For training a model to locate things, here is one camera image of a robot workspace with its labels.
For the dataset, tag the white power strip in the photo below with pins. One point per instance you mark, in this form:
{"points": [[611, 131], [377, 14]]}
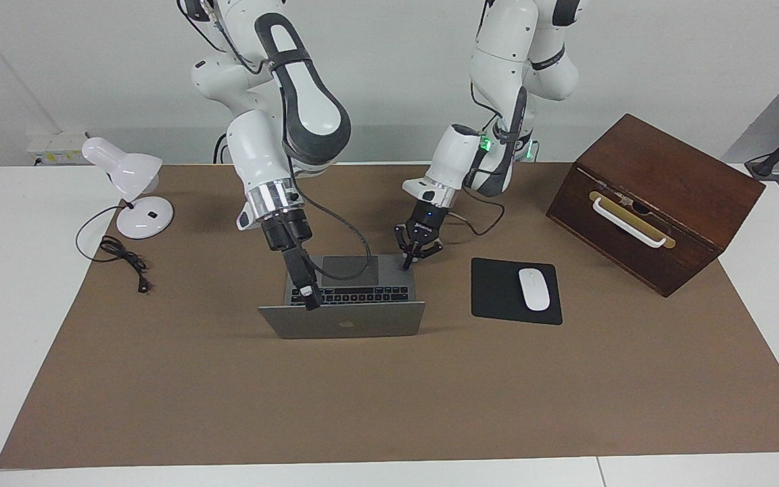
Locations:
{"points": [[55, 147]]}

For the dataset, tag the white computer mouse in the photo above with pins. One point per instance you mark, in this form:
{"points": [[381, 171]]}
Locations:
{"points": [[534, 289]]}

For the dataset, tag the brown table mat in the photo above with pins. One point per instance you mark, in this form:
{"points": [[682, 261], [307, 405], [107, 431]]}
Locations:
{"points": [[227, 392]]}

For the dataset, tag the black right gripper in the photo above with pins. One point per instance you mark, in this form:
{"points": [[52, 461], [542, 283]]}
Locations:
{"points": [[288, 230]]}

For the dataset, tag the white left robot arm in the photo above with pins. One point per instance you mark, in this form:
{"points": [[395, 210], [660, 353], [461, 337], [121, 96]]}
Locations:
{"points": [[498, 67]]}

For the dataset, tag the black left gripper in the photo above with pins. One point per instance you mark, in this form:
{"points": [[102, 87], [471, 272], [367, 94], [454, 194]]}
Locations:
{"points": [[427, 222]]}

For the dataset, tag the silver grey laptop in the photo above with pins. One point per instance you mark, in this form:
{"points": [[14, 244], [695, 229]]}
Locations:
{"points": [[342, 325]]}

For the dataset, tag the black mouse pad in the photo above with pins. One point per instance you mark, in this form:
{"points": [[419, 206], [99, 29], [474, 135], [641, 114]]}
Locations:
{"points": [[498, 291]]}

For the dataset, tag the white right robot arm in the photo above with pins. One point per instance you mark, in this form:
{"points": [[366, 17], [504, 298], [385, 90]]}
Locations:
{"points": [[254, 149]]}

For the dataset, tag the white desk lamp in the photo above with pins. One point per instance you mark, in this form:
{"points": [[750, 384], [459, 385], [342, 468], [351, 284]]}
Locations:
{"points": [[132, 172]]}

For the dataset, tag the dark brown wooden box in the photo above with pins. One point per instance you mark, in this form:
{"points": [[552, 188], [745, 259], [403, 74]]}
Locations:
{"points": [[673, 176]]}

